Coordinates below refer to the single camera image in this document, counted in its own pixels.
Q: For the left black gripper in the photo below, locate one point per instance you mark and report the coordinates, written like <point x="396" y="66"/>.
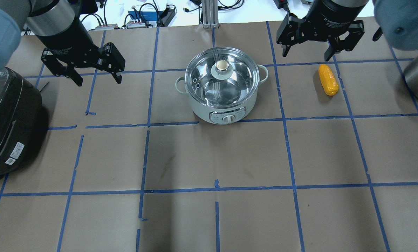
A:
<point x="64" y="37"/>

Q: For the aluminium frame post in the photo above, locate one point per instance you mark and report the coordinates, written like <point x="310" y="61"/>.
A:
<point x="210" y="14"/>

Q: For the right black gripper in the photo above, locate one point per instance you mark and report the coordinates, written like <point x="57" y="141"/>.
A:
<point x="331" y="18"/>

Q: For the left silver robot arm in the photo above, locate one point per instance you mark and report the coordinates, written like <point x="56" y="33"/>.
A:
<point x="57" y="24"/>

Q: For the blue box on desk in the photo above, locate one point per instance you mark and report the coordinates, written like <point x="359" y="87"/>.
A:
<point x="145" y="14"/>

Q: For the yellow corn cob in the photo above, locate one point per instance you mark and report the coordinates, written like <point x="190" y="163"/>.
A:
<point x="328" y="80"/>

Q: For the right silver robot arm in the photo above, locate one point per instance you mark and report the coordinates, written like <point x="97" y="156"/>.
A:
<point x="397" y="21"/>

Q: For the glass pot lid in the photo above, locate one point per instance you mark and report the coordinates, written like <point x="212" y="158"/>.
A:
<point x="222" y="77"/>

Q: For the orange usb hub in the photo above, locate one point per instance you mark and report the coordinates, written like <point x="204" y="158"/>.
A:
<point x="136" y="24"/>
<point x="107" y="27"/>

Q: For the black rice cooker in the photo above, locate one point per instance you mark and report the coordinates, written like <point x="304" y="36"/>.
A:
<point x="20" y="103"/>

